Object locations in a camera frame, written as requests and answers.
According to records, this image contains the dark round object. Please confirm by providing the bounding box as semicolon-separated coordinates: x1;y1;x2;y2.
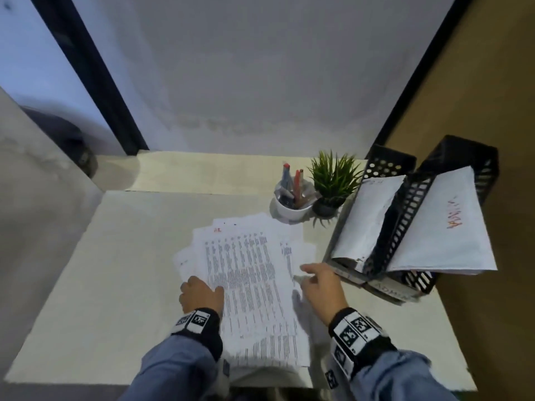
21;106;99;178

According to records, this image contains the black window frame post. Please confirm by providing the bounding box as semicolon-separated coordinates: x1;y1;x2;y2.
27;0;149;156

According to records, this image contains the light wooden ledge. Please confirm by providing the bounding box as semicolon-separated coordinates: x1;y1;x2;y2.
94;150;368;197

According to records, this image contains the person's left forearm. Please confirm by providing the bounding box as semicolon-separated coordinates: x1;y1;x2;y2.
119;334;218;401

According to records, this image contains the person's left hand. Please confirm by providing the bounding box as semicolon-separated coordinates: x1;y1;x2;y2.
178;275;225;316

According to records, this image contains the black left wrist band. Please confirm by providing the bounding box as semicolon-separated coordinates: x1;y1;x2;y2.
170;307;223;362

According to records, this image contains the black ADMIN file holder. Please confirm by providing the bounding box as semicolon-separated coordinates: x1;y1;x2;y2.
324;134;500;305

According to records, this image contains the bundle of white papers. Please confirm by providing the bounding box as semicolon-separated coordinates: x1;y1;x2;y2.
386;165;498;275
330;175;405;272

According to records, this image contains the pile of printed papers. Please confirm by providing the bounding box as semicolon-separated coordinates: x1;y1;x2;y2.
172;212;318;368

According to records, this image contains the white table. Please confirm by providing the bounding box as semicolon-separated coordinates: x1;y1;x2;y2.
4;189;477;391

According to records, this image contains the person's right hand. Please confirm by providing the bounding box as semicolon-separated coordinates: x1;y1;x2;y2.
300;262;348;326

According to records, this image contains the white pen cup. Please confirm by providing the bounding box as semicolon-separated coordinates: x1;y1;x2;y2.
274;181;317;224

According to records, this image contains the person's right forearm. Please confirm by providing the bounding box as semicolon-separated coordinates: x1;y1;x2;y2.
349;350;460;401

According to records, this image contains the green plant in black pot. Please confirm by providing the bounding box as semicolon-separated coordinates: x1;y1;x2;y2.
308;150;364;220

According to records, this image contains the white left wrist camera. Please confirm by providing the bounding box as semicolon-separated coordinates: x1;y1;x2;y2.
217;359;231;397

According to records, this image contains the black edge trim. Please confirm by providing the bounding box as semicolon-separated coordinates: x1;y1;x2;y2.
366;0;477;159

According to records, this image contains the frosted window glass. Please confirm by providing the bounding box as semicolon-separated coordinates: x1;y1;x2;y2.
0;0;126;157

